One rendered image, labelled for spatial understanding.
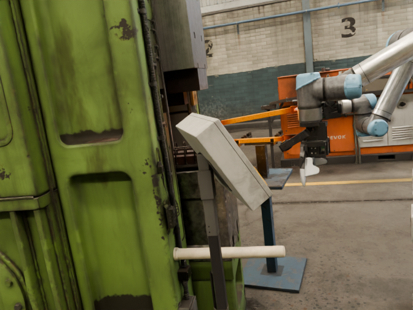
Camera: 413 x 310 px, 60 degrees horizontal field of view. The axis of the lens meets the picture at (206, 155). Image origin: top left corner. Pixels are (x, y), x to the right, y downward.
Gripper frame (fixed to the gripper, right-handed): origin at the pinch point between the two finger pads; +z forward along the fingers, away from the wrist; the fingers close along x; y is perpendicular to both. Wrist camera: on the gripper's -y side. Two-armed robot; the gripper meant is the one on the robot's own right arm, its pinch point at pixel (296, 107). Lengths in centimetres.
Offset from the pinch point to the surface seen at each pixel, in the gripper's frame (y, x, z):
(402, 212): 117, 138, -85
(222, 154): 1, -83, 25
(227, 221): 45, -26, 38
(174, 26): -44, -27, 46
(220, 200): 34, -26, 39
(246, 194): 14, -81, 20
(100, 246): 42, -49, 90
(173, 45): -36, -27, 48
